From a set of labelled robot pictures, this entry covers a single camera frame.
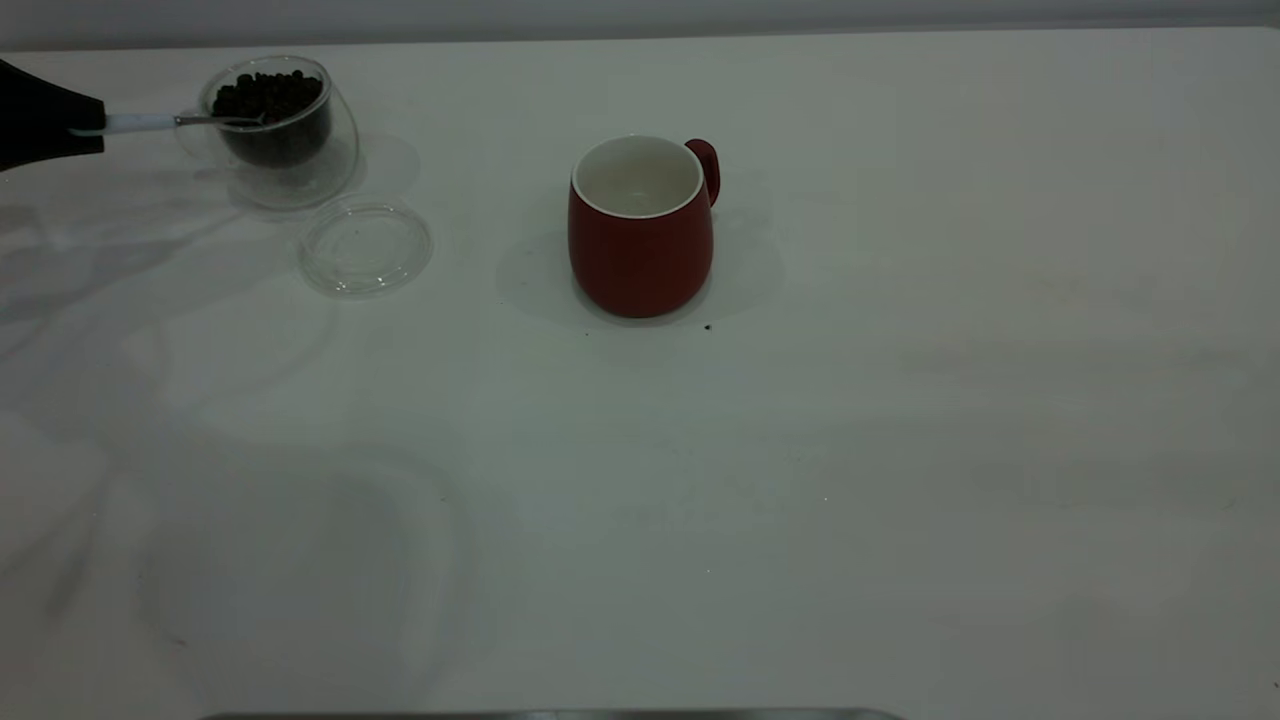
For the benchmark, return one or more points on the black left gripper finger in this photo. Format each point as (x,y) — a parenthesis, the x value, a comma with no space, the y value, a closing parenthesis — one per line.
(45,105)
(40,145)

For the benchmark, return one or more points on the red ceramic mug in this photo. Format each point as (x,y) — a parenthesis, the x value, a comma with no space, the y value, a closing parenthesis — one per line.
(640,260)

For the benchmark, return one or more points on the dark coffee beans pile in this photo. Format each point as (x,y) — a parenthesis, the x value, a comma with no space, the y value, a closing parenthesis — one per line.
(275,100)

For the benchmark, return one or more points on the clear glass dish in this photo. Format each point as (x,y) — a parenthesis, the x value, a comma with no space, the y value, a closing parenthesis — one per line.
(365,250)

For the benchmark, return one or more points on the clear double-wall glass cup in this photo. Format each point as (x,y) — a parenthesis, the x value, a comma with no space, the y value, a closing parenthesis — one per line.
(290,185)

